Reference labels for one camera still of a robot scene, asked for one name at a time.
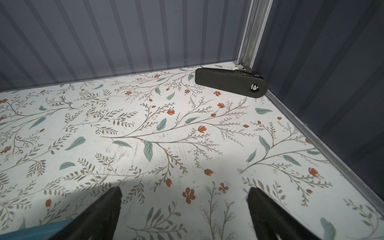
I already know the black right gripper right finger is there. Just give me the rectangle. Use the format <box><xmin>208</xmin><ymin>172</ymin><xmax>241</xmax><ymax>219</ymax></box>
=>
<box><xmin>247</xmin><ymin>187</ymin><xmax>318</xmax><ymax>240</ymax></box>

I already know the black stapler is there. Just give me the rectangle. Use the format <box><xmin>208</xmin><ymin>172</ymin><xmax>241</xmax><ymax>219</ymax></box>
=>
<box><xmin>195</xmin><ymin>66</ymin><xmax>268</xmax><ymax>99</ymax></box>

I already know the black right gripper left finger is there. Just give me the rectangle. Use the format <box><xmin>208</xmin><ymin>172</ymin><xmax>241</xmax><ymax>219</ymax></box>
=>
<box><xmin>50</xmin><ymin>187</ymin><xmax>122</xmax><ymax>240</ymax></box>

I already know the teal storage box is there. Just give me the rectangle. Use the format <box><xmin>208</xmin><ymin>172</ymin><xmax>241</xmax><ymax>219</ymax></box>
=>
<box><xmin>1</xmin><ymin>221</ymin><xmax>71</xmax><ymax>240</ymax></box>

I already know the floral table mat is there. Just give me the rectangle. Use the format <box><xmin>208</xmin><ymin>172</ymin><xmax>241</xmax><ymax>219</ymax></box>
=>
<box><xmin>1</xmin><ymin>68</ymin><xmax>384</xmax><ymax>240</ymax></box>

